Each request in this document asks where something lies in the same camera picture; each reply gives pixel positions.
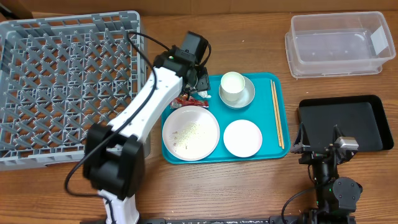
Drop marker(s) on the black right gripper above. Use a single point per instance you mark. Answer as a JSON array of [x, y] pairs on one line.
[[301, 145]]

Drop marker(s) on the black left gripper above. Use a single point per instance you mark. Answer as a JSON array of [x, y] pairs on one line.
[[201, 82]]

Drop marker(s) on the small pink bowl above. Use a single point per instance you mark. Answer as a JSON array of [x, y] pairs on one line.
[[242, 138]]

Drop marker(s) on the grey plastic dish rack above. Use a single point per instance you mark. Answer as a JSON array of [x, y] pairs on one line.
[[59, 76]]

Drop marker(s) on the red snack wrapper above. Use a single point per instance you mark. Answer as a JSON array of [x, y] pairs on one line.
[[187, 100]]

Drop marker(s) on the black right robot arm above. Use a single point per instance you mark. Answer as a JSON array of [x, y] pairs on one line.
[[336, 196]]

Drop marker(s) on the wooden chopstick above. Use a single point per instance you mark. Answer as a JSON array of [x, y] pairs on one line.
[[275, 113], [278, 116]]

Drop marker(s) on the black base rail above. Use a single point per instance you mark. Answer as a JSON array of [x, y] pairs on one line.
[[269, 220]]

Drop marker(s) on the teal serving tray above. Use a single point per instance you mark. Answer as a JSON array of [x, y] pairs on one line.
[[260, 111]]

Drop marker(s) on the crumpled white tissue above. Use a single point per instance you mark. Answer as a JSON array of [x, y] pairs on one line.
[[204, 94]]

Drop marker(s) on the large white plate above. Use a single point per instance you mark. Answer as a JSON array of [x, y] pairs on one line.
[[191, 133]]

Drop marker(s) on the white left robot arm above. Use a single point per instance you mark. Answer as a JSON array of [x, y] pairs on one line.
[[114, 154]]

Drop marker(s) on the cream paper cup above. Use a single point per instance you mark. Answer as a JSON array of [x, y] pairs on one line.
[[232, 85]]

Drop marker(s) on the clear plastic bin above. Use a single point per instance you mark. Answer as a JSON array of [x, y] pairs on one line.
[[338, 44]]

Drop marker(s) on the grey saucer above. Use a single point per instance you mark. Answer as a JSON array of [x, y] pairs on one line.
[[247, 96]]

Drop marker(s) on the black tray bin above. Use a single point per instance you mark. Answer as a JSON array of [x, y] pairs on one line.
[[362, 117]]

